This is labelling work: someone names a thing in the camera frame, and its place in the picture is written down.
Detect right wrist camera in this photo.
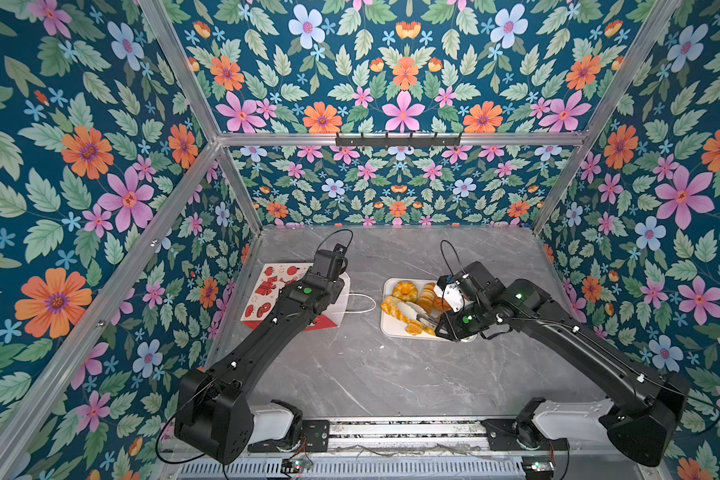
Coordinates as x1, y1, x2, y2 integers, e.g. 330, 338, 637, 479
433, 283, 464, 312

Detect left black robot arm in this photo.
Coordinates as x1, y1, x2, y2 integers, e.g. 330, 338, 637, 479
174, 244, 348, 465

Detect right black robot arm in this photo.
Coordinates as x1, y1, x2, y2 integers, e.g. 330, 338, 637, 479
435, 262, 690, 467

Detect black hook rack bar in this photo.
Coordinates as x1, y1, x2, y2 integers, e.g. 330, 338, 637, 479
334, 132, 462, 148

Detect yellow fake bread piece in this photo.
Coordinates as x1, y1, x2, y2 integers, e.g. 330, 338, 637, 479
381, 296, 435, 338

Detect metal tongs white tips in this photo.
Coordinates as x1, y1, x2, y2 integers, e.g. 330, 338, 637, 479
398, 302, 439, 329

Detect long twisted fake bread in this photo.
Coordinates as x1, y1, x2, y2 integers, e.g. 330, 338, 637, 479
416, 283, 437, 314

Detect white slotted cable duct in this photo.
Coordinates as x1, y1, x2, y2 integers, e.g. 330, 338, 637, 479
178, 457, 526, 479

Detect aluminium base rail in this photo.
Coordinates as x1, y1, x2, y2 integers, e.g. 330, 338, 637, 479
167, 415, 661, 457

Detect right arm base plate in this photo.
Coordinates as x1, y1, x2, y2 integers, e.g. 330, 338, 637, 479
480, 418, 569, 451

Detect white rectangular tray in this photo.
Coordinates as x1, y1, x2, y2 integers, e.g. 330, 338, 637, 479
380, 278, 470, 342

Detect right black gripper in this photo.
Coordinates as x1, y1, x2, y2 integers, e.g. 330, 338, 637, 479
429, 300, 492, 341

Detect round orange bun fake bread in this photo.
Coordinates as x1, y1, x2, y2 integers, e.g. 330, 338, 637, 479
392, 280, 419, 302

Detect white red paper bag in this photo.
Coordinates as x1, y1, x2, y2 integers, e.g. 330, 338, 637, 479
239, 262, 377, 332

